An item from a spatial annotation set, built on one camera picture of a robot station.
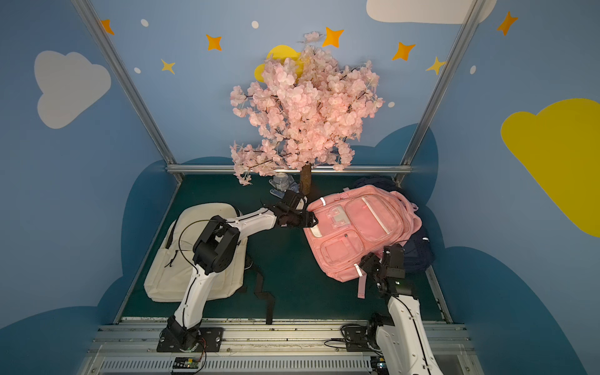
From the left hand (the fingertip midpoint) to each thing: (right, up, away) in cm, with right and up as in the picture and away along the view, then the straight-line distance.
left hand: (313, 218), depth 100 cm
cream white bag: (-53, -18, -14) cm, 58 cm away
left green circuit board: (-41, -43, -28) cm, 66 cm away
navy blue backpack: (+41, -13, -10) cm, 45 cm away
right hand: (+21, -14, -15) cm, 30 cm away
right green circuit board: (+20, -45, -27) cm, 56 cm away
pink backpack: (+17, -1, -7) cm, 18 cm away
